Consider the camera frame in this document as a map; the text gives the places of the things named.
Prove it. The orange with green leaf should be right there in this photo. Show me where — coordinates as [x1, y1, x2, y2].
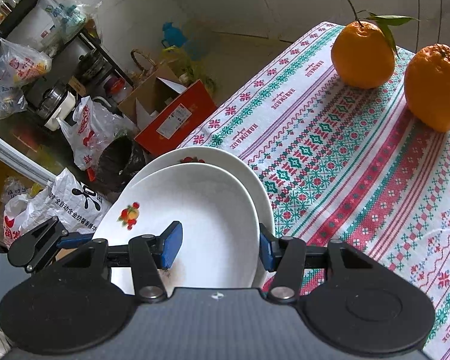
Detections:
[330, 0, 421, 90]

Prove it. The patterned tablecloth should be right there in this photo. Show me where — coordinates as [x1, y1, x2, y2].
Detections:
[180, 20, 450, 360]

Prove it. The plastic bag with red print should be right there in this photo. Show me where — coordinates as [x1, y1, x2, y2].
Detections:
[0, 37, 53, 88]

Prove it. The yellow-green bag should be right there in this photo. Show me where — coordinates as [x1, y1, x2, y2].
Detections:
[161, 45, 219, 88]

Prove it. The black metal shelf rack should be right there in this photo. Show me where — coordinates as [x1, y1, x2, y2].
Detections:
[0, 0, 136, 121]

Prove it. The bag with red chicken print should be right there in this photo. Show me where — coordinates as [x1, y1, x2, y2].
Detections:
[1, 194, 37, 248]

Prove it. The black cooking pot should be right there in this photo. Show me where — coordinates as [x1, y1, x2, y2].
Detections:
[76, 50, 108, 85]

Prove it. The jar with red lid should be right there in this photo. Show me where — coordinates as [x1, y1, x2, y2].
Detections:
[104, 74, 125, 97]

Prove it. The brown cardboard box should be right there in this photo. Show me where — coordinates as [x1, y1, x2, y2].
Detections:
[118, 62, 188, 129]

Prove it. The red cardboard box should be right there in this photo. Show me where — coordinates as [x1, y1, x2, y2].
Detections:
[134, 79, 218, 155]

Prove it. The clear plastic bag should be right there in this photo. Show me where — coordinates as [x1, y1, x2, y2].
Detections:
[37, 0, 103, 46]

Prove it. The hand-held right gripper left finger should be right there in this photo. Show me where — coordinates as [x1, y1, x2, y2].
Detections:
[61, 221, 184, 305]

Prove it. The wicker basket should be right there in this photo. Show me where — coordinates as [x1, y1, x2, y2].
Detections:
[130, 48, 159, 80]

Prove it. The white plate with fruit print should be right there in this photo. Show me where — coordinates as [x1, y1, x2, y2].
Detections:
[93, 163, 262, 298]
[129, 146, 275, 290]

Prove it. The black trash bin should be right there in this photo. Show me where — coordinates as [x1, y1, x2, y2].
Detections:
[95, 134, 148, 193]

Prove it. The red and white plastic bag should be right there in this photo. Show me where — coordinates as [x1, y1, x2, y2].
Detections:
[58, 96, 127, 172]

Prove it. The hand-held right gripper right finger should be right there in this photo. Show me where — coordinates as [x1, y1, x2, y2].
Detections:
[259, 223, 384, 304]

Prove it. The white printed woven bag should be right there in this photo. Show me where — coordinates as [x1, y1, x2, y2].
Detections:
[4, 167, 114, 249]

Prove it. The orange without leaf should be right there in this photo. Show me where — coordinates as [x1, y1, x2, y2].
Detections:
[403, 43, 450, 133]

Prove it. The glass blender jar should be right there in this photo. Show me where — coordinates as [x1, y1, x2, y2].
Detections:
[35, 81, 78, 132]

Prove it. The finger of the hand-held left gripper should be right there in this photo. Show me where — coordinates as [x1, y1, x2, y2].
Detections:
[7, 215, 94, 274]

